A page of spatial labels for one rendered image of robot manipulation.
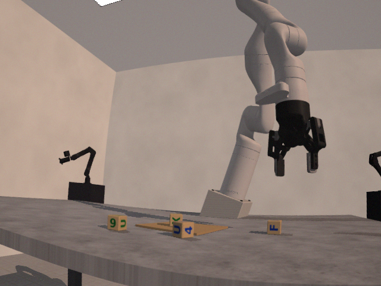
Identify tan flat mat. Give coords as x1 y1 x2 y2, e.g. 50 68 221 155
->
135 222 228 235

